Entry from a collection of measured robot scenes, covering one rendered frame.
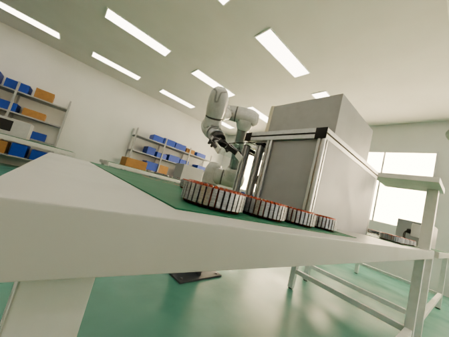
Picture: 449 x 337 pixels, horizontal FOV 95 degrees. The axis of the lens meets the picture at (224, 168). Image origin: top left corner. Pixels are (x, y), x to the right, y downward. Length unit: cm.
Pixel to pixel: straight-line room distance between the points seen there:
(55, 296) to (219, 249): 14
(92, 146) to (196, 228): 738
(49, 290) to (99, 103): 752
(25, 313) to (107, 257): 8
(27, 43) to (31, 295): 782
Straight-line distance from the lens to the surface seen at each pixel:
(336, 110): 104
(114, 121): 769
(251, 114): 171
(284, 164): 93
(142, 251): 20
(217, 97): 116
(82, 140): 754
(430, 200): 207
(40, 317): 24
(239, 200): 34
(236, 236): 25
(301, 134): 92
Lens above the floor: 78
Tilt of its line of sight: 6 degrees up
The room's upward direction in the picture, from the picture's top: 15 degrees clockwise
